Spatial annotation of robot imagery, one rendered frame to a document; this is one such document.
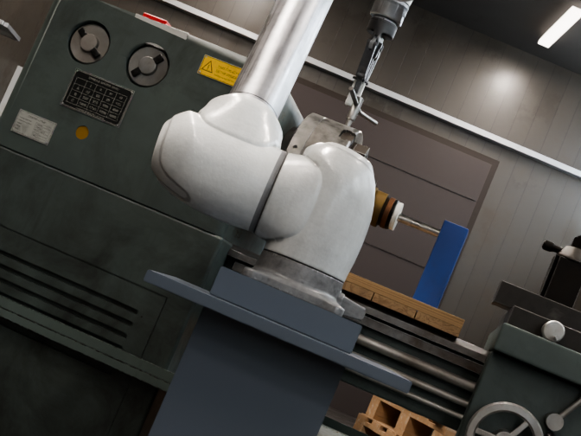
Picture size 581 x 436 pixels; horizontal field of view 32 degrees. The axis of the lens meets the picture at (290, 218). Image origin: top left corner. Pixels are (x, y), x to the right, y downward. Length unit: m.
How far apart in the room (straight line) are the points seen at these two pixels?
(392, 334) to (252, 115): 0.69
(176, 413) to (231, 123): 0.49
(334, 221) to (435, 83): 10.01
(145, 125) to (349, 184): 0.70
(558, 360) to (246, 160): 0.78
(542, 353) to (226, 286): 0.73
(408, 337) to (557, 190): 9.59
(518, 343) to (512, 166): 9.62
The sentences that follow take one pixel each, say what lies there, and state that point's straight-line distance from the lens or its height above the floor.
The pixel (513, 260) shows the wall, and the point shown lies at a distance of 11.60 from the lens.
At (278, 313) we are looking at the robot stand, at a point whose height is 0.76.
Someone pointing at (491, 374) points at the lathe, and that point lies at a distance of 2.15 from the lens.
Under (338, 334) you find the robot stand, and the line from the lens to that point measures 1.66.
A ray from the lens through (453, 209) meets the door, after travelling 11.46.
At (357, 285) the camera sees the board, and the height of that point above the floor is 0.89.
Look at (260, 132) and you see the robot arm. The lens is 1.77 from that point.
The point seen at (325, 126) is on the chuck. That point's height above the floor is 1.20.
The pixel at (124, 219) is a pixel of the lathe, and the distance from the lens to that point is 2.27.
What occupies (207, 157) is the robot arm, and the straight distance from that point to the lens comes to 1.72.
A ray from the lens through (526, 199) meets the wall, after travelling 11.69.
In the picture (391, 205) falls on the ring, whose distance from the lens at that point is 2.40.
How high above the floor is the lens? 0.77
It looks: 5 degrees up
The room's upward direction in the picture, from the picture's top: 23 degrees clockwise
